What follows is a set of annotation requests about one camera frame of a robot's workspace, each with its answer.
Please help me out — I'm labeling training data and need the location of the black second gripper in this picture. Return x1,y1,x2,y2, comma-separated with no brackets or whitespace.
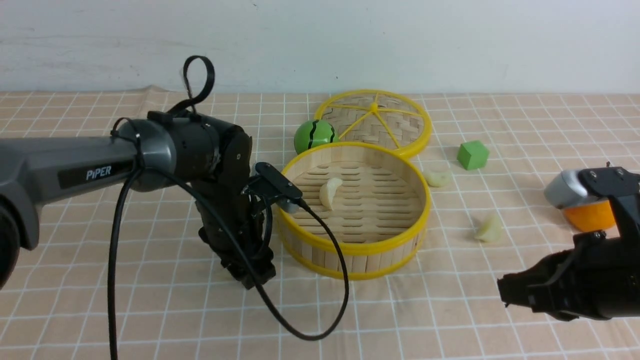
497,231,640,321

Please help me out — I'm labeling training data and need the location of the green foam cube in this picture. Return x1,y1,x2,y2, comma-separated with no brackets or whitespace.
456,140,490,171

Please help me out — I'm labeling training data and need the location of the green watermelon toy ball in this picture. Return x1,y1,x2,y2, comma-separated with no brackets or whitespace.
294,120,339,155

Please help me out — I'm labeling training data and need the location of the orange yellow toy pear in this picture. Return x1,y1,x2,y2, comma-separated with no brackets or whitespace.
562,199,617,232

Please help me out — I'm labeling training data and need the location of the black camera cable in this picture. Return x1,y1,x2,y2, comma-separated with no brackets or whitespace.
106,55,350,360

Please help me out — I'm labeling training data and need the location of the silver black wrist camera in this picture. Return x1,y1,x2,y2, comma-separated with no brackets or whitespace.
543,166,640,240

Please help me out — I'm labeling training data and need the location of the checkered beige tablecloth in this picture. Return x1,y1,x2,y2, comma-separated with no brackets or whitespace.
0,88,639,360

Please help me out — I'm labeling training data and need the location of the pale dumpling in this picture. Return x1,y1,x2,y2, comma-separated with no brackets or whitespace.
318,177,343,211
474,212,504,243
423,170,453,188

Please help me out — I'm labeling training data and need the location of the black second robot arm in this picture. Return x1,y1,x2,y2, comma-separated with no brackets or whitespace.
496,231,639,322

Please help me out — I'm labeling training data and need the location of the bamboo steamer tray yellow rim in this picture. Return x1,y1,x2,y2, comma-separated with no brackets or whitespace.
276,142,432,281

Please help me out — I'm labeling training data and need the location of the bamboo steamer lid yellow rim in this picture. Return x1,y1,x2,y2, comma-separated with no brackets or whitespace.
314,89,433,158

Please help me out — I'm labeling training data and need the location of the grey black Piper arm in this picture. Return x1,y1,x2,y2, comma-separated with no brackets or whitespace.
0,111,276,289

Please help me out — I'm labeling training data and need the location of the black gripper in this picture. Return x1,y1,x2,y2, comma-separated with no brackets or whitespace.
192,123,277,290

